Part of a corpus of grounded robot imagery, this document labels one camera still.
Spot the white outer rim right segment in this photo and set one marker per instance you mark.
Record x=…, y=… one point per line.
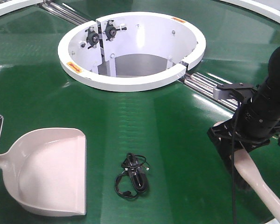
x=264, y=10

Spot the white rim segment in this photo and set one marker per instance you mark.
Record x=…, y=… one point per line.
x=13, y=5
x=264, y=10

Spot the white outer rim left segment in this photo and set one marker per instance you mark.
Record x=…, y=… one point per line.
x=13, y=5

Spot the left black bearing mount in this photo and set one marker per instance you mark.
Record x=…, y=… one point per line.
x=92, y=37

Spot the black bearing mount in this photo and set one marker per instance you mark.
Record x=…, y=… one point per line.
x=111, y=31
x=92, y=37

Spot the rear steel roller set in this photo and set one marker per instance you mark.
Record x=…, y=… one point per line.
x=64, y=12

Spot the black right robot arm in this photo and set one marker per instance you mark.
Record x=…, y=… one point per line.
x=265, y=102

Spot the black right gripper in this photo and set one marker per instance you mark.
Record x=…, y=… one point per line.
x=242, y=133

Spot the right steel roller set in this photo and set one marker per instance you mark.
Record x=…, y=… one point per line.
x=206, y=84

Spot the steel roller set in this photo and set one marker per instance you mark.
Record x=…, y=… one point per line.
x=64, y=12
x=206, y=84

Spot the pink hand brush black bristles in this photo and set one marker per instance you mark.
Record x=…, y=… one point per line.
x=247, y=169

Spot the right black bearing mount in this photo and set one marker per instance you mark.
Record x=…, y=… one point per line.
x=111, y=31

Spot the pink plastic dustpan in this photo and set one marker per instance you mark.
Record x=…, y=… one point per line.
x=45, y=171

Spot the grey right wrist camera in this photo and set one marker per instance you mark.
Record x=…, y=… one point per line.
x=238, y=91

